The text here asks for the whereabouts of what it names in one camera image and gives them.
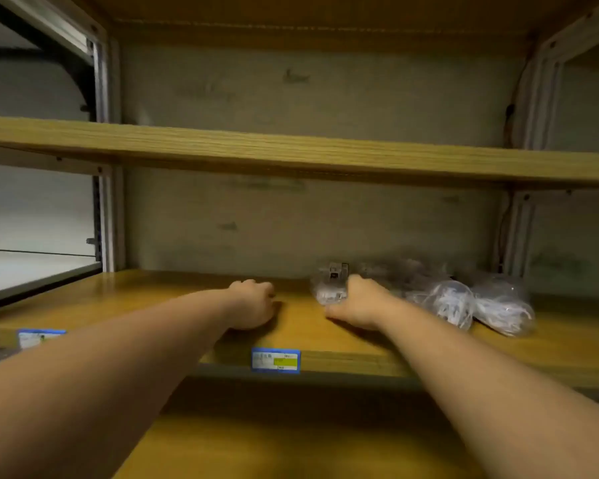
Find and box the white metal crossbar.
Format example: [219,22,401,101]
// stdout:
[528,0,599,65]
[0,144,113,177]
[0,0,106,63]

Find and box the person's left forearm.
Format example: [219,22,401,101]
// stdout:
[0,286,230,479]

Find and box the labelled transparent plastic box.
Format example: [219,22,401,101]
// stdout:
[311,271,349,306]

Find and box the person's right hand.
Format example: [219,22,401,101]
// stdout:
[324,273,399,331]

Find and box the black metal bracket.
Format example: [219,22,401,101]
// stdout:
[0,42,99,123]

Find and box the person's left hand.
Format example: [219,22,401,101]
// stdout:
[224,279,283,331]

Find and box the wooden shelf board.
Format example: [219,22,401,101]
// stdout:
[112,379,599,479]
[79,0,599,53]
[0,114,599,191]
[0,267,599,395]

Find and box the blue price label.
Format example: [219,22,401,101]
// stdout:
[251,347,301,375]
[17,327,67,350]

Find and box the person's right forearm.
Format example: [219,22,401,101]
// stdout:
[374,296,599,479]

